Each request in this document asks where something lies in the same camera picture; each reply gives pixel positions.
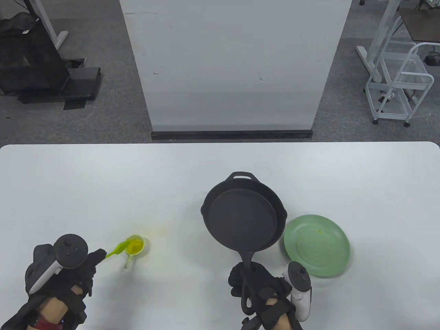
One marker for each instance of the person's right hand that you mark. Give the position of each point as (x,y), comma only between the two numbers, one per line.
(261,282)

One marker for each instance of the person's left hand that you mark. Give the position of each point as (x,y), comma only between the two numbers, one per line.
(82,271)

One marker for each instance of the green silicone brush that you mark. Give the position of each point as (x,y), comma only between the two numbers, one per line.
(118,249)

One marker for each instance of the small green cup of oil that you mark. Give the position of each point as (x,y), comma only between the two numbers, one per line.
(136,247)

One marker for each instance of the black cast iron frying pan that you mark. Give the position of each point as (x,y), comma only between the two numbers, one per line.
(242,220)

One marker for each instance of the person's right forearm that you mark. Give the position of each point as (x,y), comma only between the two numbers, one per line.
(275,319)

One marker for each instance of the white and black left controller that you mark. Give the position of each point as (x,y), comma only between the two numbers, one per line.
(70,251)

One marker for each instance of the white and black controller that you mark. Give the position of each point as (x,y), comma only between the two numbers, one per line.
(299,302)
(70,251)

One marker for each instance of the white and black right controller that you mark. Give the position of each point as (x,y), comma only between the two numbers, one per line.
(299,302)

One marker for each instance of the green round plate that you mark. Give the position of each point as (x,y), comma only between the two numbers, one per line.
(316,245)

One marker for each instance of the red wristband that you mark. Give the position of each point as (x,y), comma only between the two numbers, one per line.
(43,325)

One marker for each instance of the black partition base bar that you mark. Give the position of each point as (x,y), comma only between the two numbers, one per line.
(233,135)

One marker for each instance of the white partition board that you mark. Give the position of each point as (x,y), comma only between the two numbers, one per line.
(233,68)

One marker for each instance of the black power adapter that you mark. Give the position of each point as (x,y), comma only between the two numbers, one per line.
(431,60)

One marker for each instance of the brown tabletop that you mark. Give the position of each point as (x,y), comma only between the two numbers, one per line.
(422,24)

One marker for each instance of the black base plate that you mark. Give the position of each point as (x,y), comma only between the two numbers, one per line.
(82,79)

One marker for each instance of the white desk leg frame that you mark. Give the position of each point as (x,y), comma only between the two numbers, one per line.
(385,31)
(46,20)

